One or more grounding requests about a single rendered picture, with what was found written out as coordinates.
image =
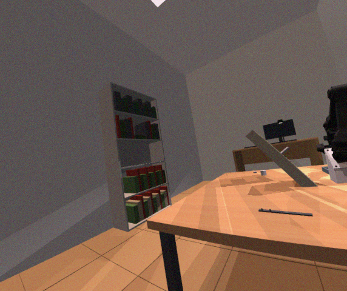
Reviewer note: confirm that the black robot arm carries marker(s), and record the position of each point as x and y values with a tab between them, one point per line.
336	123

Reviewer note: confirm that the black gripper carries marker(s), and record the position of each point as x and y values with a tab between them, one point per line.
321	147

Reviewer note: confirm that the beige service panel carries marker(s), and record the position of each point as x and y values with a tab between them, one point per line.
293	171

